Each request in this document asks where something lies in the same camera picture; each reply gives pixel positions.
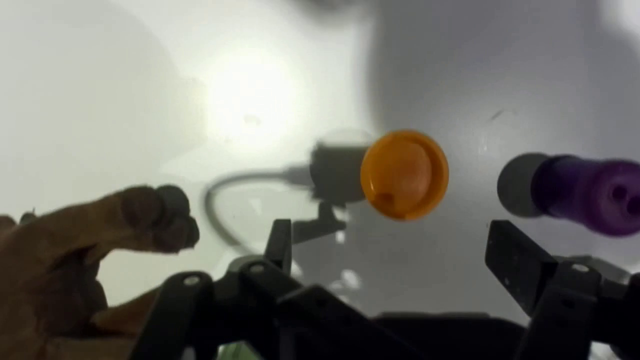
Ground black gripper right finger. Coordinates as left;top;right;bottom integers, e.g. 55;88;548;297
485;217;640;360

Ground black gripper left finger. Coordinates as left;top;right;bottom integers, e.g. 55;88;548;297
128;217;428;360

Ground purple plastic cup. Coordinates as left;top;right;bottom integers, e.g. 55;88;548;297
494;151;640;240

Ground orange-capped spice bottle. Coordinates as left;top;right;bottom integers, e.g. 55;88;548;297
308;128;452;224

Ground brown plush moose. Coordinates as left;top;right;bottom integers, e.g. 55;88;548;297
0;183;202;360

